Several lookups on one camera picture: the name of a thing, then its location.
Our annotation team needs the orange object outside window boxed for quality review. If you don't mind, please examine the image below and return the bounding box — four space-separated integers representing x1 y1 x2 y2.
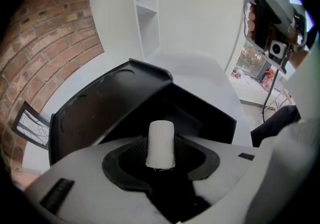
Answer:
259 67 276 92

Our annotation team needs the black picture frame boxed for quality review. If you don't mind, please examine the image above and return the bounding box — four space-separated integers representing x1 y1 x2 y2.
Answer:
11 100 51 152

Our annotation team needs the white shelf unit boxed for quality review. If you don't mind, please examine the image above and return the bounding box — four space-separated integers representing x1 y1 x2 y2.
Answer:
129 0 161 60

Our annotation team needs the person's right hand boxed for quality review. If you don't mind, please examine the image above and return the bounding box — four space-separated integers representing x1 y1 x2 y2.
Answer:
245 3 257 40

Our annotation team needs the white cup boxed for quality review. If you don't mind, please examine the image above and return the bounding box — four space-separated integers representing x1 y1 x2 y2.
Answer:
145 120 176 171

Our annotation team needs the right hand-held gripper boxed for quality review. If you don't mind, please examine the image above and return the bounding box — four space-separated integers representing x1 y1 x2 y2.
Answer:
243 0 309 74

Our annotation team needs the person's black clothing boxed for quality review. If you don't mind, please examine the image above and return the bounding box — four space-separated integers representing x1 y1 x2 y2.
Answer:
249 104 302 148

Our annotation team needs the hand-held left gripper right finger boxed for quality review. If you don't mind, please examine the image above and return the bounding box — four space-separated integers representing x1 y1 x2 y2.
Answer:
174 133 259 224

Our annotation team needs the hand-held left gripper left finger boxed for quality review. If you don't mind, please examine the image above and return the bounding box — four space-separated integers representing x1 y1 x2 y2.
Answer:
23 135 176 224

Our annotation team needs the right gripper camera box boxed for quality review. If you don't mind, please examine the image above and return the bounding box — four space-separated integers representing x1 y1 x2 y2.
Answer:
269 40 287 59

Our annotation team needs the person's right forearm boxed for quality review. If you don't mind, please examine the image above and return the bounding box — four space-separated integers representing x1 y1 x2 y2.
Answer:
288 47 311 70

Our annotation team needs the black box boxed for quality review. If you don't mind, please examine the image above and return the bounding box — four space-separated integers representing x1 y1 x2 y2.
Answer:
48 58 238 167

